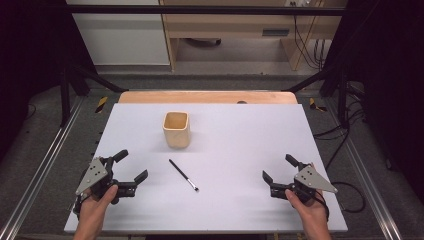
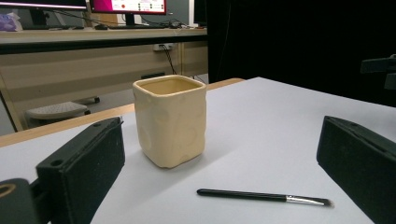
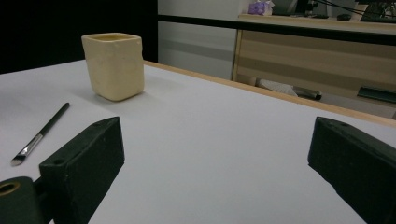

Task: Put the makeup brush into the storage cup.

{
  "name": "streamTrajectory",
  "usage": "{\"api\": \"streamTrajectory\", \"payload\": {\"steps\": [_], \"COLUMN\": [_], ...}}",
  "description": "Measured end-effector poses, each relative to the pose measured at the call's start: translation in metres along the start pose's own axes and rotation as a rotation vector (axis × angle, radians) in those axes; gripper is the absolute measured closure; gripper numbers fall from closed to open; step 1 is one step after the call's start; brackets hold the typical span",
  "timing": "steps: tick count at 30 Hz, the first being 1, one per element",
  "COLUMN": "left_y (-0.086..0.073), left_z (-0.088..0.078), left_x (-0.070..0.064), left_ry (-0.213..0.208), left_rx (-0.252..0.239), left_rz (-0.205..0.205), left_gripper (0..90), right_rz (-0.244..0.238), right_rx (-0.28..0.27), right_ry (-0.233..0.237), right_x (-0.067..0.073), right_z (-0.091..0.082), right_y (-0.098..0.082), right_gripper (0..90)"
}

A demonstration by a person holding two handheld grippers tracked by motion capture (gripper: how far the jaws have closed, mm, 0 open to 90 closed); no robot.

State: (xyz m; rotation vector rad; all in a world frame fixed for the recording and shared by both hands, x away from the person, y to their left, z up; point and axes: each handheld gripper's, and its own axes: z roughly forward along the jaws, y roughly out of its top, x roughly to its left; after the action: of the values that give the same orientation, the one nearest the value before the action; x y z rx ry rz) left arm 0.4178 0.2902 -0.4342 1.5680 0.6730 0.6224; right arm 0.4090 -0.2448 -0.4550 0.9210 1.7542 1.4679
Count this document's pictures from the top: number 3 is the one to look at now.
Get light wooden desk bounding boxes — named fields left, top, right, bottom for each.
left=232, top=13, right=396, bottom=120

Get cream square cup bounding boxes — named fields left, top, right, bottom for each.
left=81, top=32, right=146, bottom=102

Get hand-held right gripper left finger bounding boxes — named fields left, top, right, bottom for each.
left=39, top=116, right=125, bottom=224

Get black desk cables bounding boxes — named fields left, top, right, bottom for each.
left=312, top=0, right=396, bottom=17

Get black horizontal bar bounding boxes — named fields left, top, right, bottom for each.
left=157, top=14, right=396, bottom=47

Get black curtain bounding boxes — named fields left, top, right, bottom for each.
left=0, top=0, right=159, bottom=75

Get purple packet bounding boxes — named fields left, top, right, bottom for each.
left=247, top=0, right=275, bottom=17

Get wooden table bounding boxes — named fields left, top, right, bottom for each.
left=143, top=60, right=396, bottom=129

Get black-handled makeup brush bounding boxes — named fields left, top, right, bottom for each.
left=10, top=102, right=71, bottom=167

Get white cabinet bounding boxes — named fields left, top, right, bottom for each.
left=157, top=0, right=250, bottom=81

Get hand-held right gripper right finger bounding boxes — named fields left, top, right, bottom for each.
left=307, top=116, right=396, bottom=224

